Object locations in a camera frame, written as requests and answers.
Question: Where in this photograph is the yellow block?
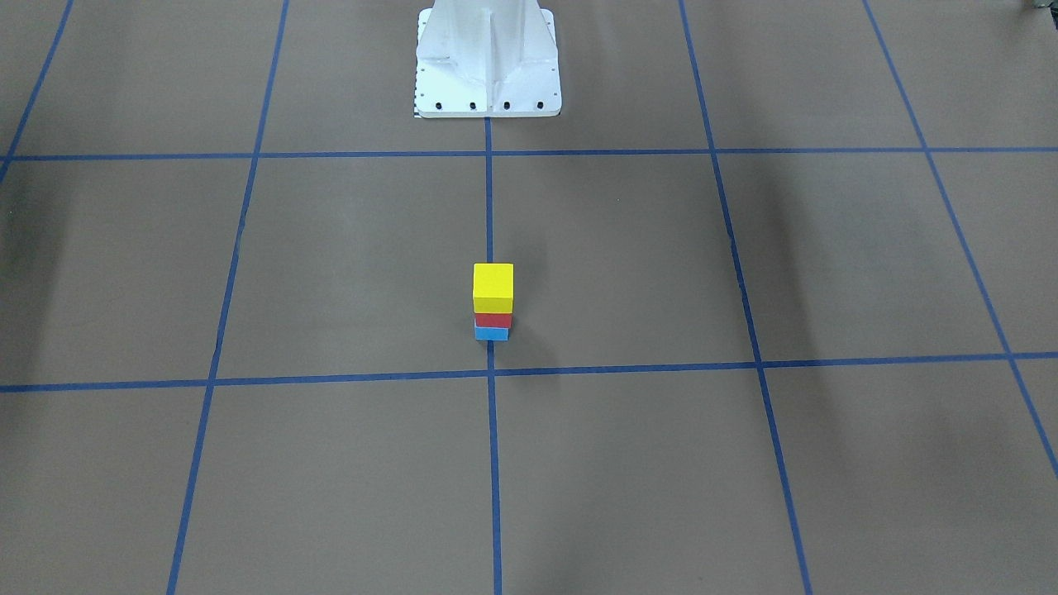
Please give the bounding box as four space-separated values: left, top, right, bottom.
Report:
472 263 514 315

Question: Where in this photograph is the blue block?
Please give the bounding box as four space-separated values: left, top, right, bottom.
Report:
474 326 510 341

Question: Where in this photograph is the red block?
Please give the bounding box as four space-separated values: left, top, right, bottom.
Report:
474 312 513 329

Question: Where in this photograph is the white pedestal column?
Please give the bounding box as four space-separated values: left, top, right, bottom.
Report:
413 1 563 118

